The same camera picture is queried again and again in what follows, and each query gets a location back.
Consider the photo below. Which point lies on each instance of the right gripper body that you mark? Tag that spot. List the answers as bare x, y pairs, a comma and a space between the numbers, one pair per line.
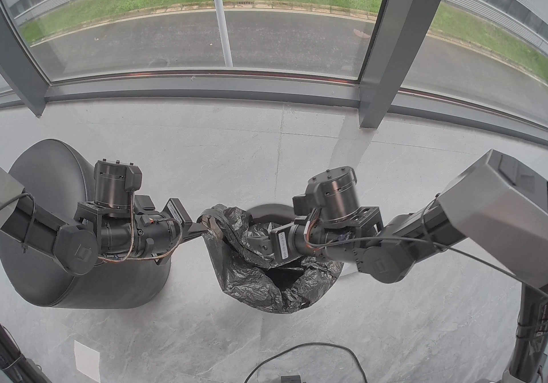
299, 244

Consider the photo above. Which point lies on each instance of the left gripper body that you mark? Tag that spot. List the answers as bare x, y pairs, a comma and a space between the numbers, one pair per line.
156, 233

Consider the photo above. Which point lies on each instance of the black plastic bag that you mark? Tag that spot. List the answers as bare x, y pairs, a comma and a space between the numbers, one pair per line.
257, 289

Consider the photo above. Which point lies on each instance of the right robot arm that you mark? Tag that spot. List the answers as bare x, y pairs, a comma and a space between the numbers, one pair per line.
483, 201

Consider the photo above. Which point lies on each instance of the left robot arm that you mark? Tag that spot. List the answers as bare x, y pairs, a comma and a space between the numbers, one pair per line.
72, 244

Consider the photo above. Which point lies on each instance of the dark grey round chair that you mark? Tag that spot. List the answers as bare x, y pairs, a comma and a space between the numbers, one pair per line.
55, 167

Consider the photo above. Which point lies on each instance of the window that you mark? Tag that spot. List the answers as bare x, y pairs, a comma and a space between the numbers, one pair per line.
381, 51

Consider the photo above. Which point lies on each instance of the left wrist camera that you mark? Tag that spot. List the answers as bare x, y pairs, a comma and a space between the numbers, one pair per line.
145, 204

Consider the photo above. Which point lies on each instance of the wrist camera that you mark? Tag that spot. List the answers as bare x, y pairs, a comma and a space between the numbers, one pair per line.
305, 201
145, 204

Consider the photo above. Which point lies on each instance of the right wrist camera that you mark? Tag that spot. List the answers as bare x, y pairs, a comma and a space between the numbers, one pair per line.
305, 201

